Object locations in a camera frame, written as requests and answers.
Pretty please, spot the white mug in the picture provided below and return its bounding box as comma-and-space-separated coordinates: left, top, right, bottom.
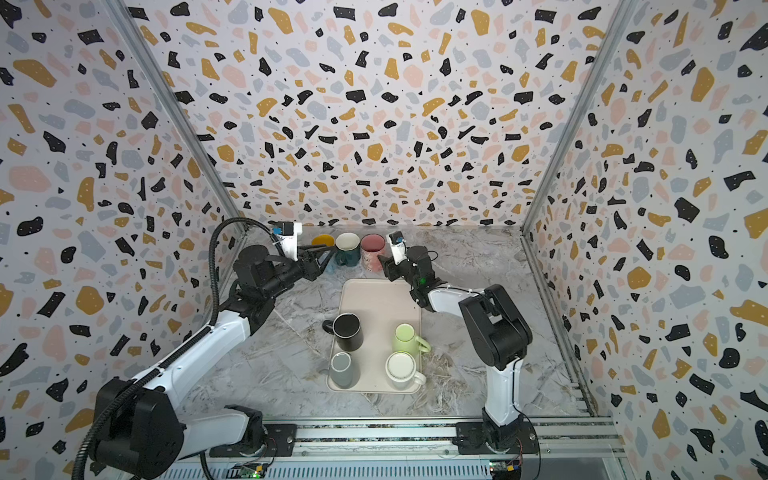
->
385, 352, 426, 391

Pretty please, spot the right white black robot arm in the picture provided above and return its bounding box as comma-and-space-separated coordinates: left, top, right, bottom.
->
379, 231, 533, 452

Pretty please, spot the corner aluminium post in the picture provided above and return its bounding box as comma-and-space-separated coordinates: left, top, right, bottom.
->
521, 0, 637, 238
102, 1, 239, 218

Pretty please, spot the light green mug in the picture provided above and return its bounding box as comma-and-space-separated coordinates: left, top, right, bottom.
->
392, 323, 432, 358

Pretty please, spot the left corner aluminium post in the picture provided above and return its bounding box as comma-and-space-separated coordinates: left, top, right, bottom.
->
102, 1, 239, 218

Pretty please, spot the grey mug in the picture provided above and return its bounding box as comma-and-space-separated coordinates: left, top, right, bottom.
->
322, 351, 360, 391

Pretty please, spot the left green circuit board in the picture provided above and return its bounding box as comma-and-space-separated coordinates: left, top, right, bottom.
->
225, 462, 269, 480

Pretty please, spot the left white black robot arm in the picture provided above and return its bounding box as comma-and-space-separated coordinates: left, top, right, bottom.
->
72, 245, 336, 479

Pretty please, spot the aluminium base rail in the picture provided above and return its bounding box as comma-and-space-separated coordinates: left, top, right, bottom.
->
161, 417, 634, 479

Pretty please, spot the right corner aluminium post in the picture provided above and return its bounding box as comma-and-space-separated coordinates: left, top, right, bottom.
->
521, 0, 637, 238

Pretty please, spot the black mug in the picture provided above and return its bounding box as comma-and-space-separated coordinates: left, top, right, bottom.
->
322, 313, 364, 352

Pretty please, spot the dark teal mug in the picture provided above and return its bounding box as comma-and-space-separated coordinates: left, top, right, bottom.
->
334, 232, 361, 267

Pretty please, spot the light blue butterfly mug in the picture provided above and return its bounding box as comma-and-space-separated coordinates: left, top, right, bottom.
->
311, 234, 336, 275

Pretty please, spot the pink ghost pattern mug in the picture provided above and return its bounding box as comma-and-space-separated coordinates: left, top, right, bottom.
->
360, 234, 387, 273

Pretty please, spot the left black corrugated cable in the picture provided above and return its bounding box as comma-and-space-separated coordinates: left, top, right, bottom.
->
70, 217, 283, 480

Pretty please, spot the right circuit board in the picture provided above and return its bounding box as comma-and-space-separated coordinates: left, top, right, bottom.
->
489, 459, 523, 480

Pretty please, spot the beige plastic tray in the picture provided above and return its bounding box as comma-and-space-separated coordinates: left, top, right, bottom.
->
327, 279, 430, 394

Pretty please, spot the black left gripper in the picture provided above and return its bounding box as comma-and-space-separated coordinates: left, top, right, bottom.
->
261, 243, 334, 301

